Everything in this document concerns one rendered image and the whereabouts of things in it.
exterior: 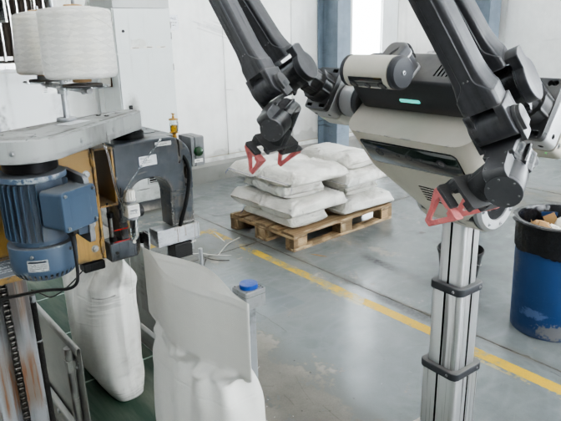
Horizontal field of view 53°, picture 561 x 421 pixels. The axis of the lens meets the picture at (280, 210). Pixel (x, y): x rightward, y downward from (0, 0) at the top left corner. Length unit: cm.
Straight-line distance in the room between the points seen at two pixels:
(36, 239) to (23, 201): 9
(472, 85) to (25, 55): 112
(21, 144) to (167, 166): 51
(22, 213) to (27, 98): 302
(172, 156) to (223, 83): 495
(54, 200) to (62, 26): 38
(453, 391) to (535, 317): 169
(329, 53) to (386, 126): 611
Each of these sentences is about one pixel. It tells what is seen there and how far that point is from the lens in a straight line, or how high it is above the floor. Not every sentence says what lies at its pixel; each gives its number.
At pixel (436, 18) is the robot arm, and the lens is 91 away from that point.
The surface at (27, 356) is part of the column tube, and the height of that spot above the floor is 78.
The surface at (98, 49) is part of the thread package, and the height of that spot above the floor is 159.
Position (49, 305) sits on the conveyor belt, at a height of 38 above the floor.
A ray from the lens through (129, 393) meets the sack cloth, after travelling 219.
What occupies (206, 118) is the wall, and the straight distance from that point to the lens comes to 652.
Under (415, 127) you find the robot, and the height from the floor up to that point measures 141.
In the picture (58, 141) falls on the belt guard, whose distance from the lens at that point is 134.
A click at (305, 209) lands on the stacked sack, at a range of 436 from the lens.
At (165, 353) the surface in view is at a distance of 160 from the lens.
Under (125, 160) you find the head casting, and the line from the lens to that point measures 163.
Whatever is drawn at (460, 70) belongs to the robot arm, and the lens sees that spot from 93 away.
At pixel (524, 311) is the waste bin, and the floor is 14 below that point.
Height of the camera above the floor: 162
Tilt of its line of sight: 17 degrees down
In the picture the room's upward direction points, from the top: 1 degrees counter-clockwise
